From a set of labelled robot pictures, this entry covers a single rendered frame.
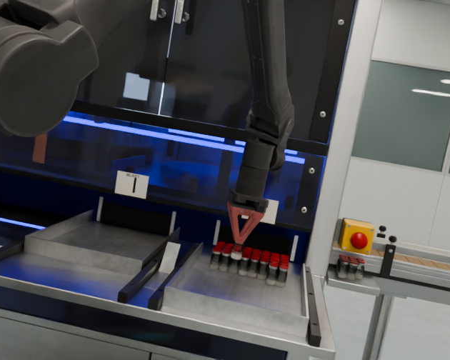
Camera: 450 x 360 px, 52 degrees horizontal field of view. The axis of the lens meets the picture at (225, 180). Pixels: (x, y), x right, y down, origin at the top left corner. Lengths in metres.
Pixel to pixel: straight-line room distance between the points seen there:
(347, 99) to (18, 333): 1.09
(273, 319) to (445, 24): 5.51
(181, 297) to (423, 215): 5.34
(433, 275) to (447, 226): 4.80
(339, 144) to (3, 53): 0.92
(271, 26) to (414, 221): 5.43
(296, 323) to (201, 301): 0.17
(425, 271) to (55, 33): 1.16
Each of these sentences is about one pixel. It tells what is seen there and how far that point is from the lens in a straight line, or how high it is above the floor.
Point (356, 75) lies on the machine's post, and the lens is 1.17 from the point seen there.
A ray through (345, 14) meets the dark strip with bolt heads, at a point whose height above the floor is 1.52.
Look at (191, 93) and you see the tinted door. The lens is 1.19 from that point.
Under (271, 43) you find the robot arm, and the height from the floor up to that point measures 1.35.
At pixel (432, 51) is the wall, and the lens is 6.05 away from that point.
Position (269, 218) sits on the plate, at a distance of 1.17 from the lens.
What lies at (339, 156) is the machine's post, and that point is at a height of 1.19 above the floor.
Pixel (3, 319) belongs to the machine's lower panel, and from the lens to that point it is 1.49.
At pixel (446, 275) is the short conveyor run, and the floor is 0.92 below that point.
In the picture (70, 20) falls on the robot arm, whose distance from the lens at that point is 0.40.
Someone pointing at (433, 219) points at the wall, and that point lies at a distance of 6.11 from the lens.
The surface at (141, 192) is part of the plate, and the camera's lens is 1.22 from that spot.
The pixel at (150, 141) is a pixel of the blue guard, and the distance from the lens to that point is 1.21.
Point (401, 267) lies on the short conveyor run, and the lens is 1.35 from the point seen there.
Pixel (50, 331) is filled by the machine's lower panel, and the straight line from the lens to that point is 1.44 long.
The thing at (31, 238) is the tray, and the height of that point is 0.91.
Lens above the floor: 1.23
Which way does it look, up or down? 7 degrees down
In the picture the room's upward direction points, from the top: 10 degrees clockwise
